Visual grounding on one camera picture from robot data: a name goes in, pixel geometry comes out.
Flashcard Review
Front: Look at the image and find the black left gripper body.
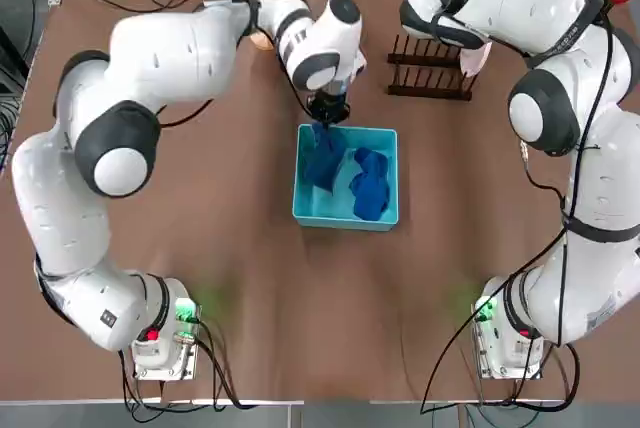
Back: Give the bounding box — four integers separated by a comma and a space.
305, 89, 353, 127

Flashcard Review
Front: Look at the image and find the dark blue square rag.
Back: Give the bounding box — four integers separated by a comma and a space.
305, 122, 348, 195

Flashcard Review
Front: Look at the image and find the bright blue square rag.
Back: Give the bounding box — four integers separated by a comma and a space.
349, 146, 392, 222

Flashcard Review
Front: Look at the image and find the pale round plate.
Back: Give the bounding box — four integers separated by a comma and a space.
458, 41, 494, 78

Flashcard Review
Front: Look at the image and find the dark wooden dish rack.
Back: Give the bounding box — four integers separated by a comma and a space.
385, 33, 476, 101

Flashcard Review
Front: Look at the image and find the cyan plastic box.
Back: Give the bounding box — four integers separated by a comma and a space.
291, 122, 403, 233

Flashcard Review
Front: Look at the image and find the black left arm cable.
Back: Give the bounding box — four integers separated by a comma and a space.
158, 65, 314, 130

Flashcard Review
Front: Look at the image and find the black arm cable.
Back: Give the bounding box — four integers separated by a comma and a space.
418, 0, 624, 415
158, 65, 314, 130

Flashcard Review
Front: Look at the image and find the black left base cable bundle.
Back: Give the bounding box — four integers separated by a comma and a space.
118, 316, 262, 422

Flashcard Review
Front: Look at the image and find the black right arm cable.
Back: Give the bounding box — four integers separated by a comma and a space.
418, 0, 624, 415

